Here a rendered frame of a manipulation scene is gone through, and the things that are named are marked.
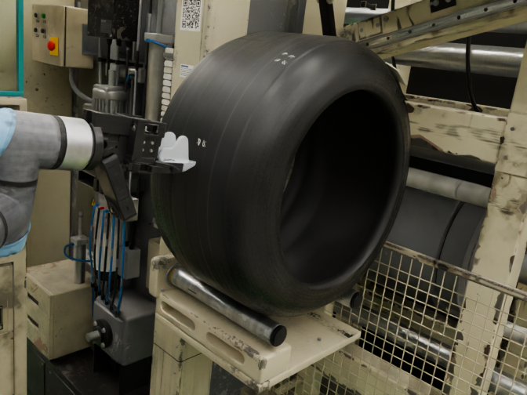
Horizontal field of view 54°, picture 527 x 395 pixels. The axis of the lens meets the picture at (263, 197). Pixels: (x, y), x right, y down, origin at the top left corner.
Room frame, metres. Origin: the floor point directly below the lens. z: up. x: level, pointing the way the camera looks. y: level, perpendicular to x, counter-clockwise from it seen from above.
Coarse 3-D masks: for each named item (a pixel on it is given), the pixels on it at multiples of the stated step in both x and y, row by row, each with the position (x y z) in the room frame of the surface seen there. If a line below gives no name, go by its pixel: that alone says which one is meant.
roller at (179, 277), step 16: (176, 272) 1.14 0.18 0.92; (192, 288) 1.09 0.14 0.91; (208, 288) 1.07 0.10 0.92; (208, 304) 1.05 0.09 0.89; (224, 304) 1.02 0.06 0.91; (240, 304) 1.01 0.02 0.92; (240, 320) 0.98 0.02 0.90; (256, 320) 0.96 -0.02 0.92; (272, 320) 0.96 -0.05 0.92; (272, 336) 0.92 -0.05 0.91
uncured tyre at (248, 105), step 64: (256, 64) 0.96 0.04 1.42; (320, 64) 0.95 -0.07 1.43; (384, 64) 1.13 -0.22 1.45; (192, 128) 0.93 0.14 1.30; (256, 128) 0.86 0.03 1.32; (320, 128) 1.39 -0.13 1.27; (384, 128) 1.28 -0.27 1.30; (192, 192) 0.89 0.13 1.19; (256, 192) 0.84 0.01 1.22; (320, 192) 1.39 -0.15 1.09; (384, 192) 1.27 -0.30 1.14; (192, 256) 0.94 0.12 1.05; (256, 256) 0.85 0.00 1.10; (320, 256) 1.25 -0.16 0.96
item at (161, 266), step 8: (160, 256) 1.15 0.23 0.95; (168, 256) 1.15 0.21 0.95; (152, 264) 1.13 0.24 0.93; (160, 264) 1.13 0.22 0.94; (168, 264) 1.14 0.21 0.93; (176, 264) 1.16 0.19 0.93; (152, 272) 1.13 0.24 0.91; (160, 272) 1.13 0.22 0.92; (168, 272) 1.14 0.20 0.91; (152, 280) 1.13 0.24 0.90; (160, 280) 1.13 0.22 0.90; (168, 280) 1.14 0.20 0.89; (152, 288) 1.13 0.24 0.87; (160, 288) 1.13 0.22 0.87; (168, 288) 1.15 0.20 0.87
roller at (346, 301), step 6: (348, 294) 1.14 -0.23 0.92; (354, 294) 1.14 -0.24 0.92; (360, 294) 1.14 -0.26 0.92; (336, 300) 1.16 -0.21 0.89; (342, 300) 1.14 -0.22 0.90; (348, 300) 1.13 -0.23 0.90; (354, 300) 1.13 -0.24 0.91; (360, 300) 1.15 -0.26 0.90; (348, 306) 1.14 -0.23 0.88; (354, 306) 1.13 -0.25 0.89
